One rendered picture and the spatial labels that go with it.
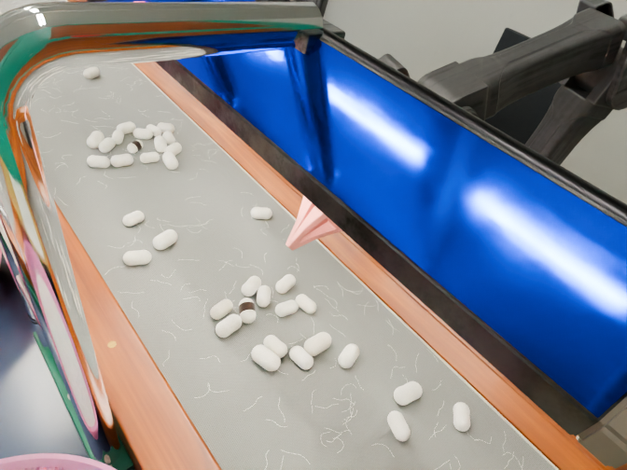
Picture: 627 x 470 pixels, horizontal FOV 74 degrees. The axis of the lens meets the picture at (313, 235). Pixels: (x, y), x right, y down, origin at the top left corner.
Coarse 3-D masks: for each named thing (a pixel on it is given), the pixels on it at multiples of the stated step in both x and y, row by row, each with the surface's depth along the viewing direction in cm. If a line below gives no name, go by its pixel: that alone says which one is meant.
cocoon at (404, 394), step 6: (408, 384) 48; (414, 384) 48; (396, 390) 48; (402, 390) 48; (408, 390) 48; (414, 390) 48; (420, 390) 48; (396, 396) 48; (402, 396) 47; (408, 396) 47; (414, 396) 48; (420, 396) 48; (402, 402) 47; (408, 402) 47
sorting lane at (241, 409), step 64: (0, 0) 106; (64, 0) 115; (128, 64) 95; (64, 128) 73; (192, 128) 82; (64, 192) 62; (128, 192) 65; (192, 192) 68; (256, 192) 71; (192, 256) 58; (256, 256) 60; (320, 256) 63; (192, 320) 51; (256, 320) 53; (320, 320) 55; (384, 320) 57; (192, 384) 45; (256, 384) 46; (320, 384) 48; (384, 384) 50; (448, 384) 52; (256, 448) 42; (320, 448) 43; (384, 448) 44; (448, 448) 46; (512, 448) 47
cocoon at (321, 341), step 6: (318, 336) 50; (324, 336) 50; (306, 342) 50; (312, 342) 49; (318, 342) 50; (324, 342) 50; (330, 342) 51; (306, 348) 49; (312, 348) 49; (318, 348) 49; (324, 348) 50; (312, 354) 49
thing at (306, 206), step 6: (306, 198) 49; (306, 204) 49; (312, 204) 49; (300, 210) 50; (306, 210) 49; (300, 216) 49; (306, 216) 50; (300, 222) 49; (324, 222) 53; (294, 228) 50; (312, 228) 52; (306, 234) 52; (288, 240) 50
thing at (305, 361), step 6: (294, 348) 49; (300, 348) 49; (294, 354) 48; (300, 354) 48; (306, 354) 48; (294, 360) 49; (300, 360) 48; (306, 360) 48; (312, 360) 48; (300, 366) 48; (306, 366) 48
